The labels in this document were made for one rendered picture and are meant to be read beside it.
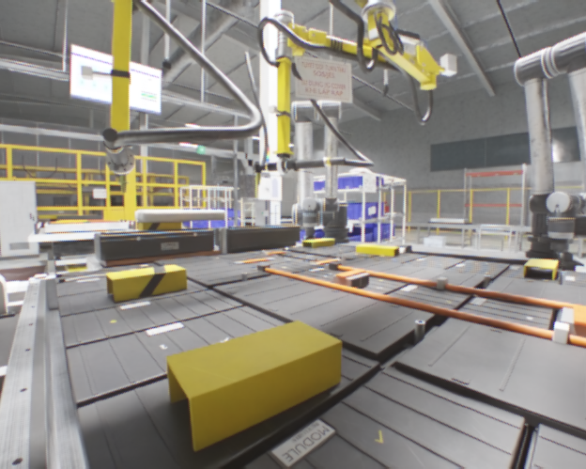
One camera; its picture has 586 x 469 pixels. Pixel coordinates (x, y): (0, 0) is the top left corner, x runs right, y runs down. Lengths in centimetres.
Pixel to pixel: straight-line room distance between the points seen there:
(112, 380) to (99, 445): 9
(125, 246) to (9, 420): 81
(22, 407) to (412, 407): 37
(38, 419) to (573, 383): 51
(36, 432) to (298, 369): 23
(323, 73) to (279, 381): 161
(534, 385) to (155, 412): 36
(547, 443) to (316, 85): 161
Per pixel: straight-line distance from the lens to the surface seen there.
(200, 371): 26
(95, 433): 30
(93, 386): 36
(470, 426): 30
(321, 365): 29
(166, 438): 27
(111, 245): 111
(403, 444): 27
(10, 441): 35
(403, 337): 43
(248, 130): 70
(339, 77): 176
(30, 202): 958
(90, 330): 52
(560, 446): 32
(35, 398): 40
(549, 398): 36
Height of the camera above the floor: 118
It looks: 5 degrees down
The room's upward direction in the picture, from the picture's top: straight up
